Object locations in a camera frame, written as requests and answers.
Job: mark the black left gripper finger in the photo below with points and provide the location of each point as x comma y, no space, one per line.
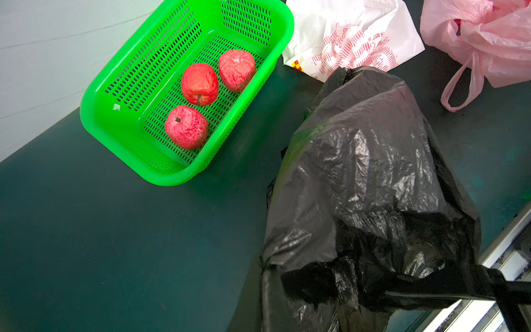
442,288

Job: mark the black plastic bag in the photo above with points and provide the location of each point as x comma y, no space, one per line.
364,194

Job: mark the white printed plastic bag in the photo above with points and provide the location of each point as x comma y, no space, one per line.
349,34

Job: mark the red apple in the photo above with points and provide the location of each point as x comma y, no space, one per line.
187,127
199,84
236,69

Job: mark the green plastic basket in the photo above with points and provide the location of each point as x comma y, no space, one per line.
212,56

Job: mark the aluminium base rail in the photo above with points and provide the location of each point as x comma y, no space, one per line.
508,253

